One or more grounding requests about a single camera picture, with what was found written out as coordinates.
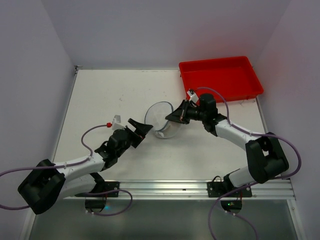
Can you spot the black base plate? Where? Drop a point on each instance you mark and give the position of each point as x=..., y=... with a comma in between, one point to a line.
x=219, y=187
x=96, y=201

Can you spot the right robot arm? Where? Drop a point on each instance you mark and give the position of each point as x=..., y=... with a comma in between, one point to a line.
x=265, y=156

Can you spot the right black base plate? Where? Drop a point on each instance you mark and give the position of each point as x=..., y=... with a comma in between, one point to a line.
x=219, y=187

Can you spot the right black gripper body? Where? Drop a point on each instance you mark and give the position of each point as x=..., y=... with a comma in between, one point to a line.
x=186, y=112

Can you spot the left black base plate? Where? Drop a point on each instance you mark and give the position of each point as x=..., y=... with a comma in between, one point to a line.
x=96, y=201

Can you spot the aluminium mounting rail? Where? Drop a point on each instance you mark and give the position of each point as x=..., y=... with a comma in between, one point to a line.
x=197, y=190

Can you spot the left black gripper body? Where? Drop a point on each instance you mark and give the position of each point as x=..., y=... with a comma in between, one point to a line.
x=135, y=136

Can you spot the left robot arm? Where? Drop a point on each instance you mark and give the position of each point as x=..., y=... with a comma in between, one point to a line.
x=49, y=182

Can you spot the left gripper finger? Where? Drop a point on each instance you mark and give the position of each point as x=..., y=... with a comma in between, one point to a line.
x=131, y=125
x=141, y=129

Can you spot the red plastic tray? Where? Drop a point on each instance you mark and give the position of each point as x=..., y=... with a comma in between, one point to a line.
x=233, y=77

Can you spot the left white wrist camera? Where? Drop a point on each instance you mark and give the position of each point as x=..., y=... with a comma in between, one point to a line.
x=116, y=123

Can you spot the white mesh laundry bag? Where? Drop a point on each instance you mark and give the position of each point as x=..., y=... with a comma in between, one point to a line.
x=156, y=116

